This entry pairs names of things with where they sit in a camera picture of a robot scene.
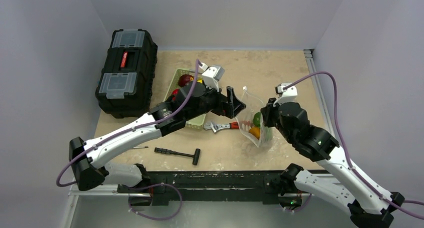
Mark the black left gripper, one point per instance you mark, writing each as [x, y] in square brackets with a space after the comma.
[233, 105]

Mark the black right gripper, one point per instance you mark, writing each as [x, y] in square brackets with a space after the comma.
[267, 113]

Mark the clear zip top bag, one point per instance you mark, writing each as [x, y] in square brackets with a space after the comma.
[250, 121]

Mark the green watermelon toy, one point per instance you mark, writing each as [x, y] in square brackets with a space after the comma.
[257, 119]

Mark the pale green perforated basket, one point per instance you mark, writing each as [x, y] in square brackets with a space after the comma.
[197, 122]

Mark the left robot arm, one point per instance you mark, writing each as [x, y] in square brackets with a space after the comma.
[90, 159]

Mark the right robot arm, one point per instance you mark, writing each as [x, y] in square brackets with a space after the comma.
[368, 204]

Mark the dark red apple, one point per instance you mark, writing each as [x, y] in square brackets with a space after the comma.
[184, 80]

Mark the red tomato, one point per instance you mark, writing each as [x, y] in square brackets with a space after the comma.
[175, 92]

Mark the black hammer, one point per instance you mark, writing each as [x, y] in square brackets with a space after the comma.
[195, 157]

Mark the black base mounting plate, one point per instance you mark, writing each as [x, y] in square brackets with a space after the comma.
[267, 187]

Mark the black plastic toolbox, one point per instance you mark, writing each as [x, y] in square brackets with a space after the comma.
[125, 87]

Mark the red handled adjustable wrench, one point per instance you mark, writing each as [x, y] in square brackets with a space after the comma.
[219, 127]

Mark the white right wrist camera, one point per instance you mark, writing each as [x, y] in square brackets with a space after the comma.
[285, 93]

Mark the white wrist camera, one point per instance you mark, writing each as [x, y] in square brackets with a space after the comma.
[211, 75]
[285, 93]

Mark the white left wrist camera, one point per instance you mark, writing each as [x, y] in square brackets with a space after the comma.
[211, 75]

